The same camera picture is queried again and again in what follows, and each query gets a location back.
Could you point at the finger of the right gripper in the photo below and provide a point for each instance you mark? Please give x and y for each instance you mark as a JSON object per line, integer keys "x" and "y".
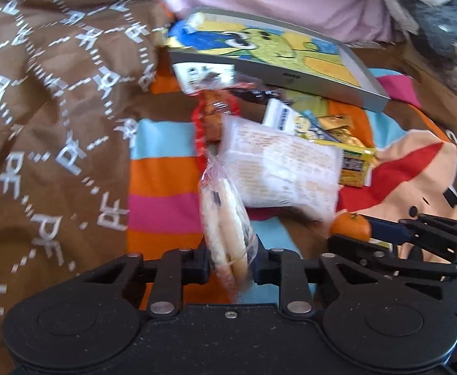
{"x": 382, "y": 260}
{"x": 437, "y": 235}

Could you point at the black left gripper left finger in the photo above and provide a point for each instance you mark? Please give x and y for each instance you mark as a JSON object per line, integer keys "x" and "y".
{"x": 157, "y": 284}

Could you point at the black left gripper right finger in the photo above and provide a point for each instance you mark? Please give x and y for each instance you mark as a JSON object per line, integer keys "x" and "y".
{"x": 292, "y": 275}

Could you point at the small orange tangerine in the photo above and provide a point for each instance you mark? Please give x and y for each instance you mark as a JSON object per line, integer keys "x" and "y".
{"x": 351, "y": 225}

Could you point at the clear cookie pack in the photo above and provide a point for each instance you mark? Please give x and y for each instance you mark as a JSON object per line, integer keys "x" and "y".
{"x": 230, "y": 238}

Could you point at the white wafer snack pack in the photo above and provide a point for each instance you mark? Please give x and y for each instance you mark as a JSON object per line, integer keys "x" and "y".
{"x": 272, "y": 169}

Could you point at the gold snack bar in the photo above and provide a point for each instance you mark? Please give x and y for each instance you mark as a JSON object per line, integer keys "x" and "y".
{"x": 340, "y": 127}

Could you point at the colourful striped cartoon blanket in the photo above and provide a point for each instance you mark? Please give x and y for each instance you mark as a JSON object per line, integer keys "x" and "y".
{"x": 415, "y": 166}

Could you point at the yellow green snack bar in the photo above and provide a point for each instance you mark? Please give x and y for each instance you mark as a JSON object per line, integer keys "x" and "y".
{"x": 355, "y": 164}

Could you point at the white blue minion packet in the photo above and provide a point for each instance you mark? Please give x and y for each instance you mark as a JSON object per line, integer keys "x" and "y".
{"x": 281, "y": 117}

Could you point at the red wrapped snack pack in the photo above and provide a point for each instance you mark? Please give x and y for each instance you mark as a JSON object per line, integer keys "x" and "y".
{"x": 207, "y": 120}

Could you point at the white cartoon snack packet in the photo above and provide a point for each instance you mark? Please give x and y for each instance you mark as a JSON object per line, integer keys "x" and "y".
{"x": 193, "y": 77}

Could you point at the grey tray with cartoon towel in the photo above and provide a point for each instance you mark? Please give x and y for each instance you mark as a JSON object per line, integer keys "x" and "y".
{"x": 277, "y": 53}

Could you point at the brown patterned fabric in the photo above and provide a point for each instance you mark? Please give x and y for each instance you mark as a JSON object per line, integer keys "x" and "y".
{"x": 70, "y": 73}

